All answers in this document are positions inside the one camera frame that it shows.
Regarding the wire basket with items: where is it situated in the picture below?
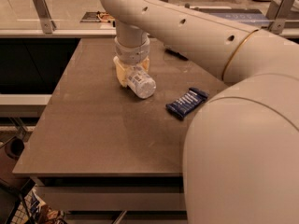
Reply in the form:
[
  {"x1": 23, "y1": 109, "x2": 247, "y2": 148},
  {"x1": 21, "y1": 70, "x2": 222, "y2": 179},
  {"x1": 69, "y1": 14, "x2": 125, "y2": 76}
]
[{"x1": 0, "y1": 179, "x2": 67, "y2": 224}]

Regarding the clear plastic water bottle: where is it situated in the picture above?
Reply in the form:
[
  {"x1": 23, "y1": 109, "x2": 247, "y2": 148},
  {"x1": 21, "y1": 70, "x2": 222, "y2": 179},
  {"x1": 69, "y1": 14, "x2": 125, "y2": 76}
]
[{"x1": 127, "y1": 66, "x2": 156, "y2": 99}]

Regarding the grey table drawer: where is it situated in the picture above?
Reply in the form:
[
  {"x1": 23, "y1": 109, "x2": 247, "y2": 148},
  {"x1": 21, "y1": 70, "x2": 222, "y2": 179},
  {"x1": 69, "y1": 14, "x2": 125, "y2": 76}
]
[{"x1": 37, "y1": 187, "x2": 186, "y2": 211}]

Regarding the blue snack wrapper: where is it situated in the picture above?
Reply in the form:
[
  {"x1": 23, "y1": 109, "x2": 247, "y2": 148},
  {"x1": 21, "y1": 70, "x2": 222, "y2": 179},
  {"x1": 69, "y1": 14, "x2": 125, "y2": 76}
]
[{"x1": 165, "y1": 87, "x2": 209, "y2": 120}]

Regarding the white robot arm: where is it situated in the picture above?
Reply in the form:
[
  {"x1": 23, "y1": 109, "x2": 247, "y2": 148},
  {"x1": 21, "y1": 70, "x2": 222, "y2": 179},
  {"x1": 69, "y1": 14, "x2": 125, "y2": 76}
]
[{"x1": 101, "y1": 0, "x2": 299, "y2": 224}]

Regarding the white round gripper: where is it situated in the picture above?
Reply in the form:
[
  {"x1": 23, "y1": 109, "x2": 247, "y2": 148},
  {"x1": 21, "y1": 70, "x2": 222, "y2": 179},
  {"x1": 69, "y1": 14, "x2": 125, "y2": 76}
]
[{"x1": 113, "y1": 38, "x2": 150, "y2": 87}]

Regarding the right metal glass bracket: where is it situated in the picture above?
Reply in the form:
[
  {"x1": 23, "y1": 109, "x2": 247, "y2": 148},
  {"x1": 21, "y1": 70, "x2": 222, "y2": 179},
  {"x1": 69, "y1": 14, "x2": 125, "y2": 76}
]
[{"x1": 266, "y1": 0, "x2": 295, "y2": 35}]

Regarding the left metal glass bracket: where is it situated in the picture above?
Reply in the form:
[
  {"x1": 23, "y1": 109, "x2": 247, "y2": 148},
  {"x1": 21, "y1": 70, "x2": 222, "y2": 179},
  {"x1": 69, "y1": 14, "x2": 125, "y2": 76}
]
[{"x1": 32, "y1": 0, "x2": 56, "y2": 34}]

